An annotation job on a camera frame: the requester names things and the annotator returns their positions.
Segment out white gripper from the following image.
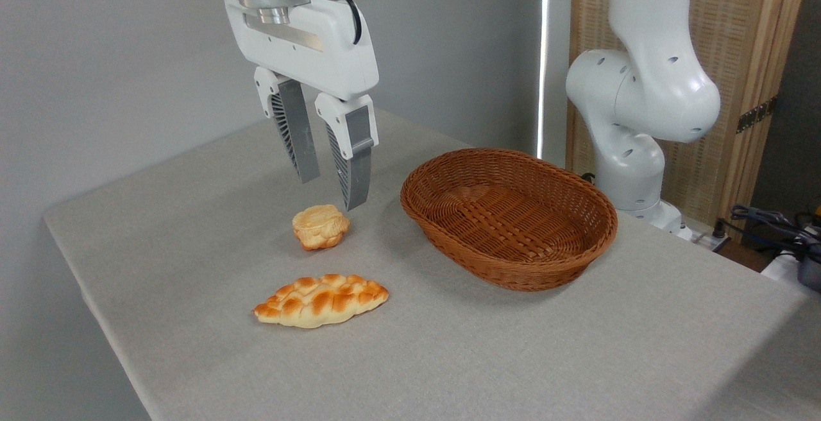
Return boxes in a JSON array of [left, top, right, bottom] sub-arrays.
[[214, 0, 380, 211]]

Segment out braided bread loaf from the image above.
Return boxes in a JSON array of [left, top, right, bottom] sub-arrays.
[[253, 273, 390, 329]]

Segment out small round bread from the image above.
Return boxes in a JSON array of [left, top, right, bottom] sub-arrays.
[[292, 204, 351, 252]]

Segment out brown wicker basket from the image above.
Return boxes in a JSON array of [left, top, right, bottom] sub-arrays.
[[400, 148, 619, 292]]

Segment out grey tablecloth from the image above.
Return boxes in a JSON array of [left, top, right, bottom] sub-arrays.
[[44, 94, 821, 421]]

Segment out wooden folding screen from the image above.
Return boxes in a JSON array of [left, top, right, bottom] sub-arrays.
[[566, 0, 812, 229]]

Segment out metal screen hinge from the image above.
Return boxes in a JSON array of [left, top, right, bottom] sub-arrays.
[[736, 97, 778, 134]]

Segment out dark blue cable bundle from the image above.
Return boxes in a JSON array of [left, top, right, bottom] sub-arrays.
[[713, 205, 821, 261]]

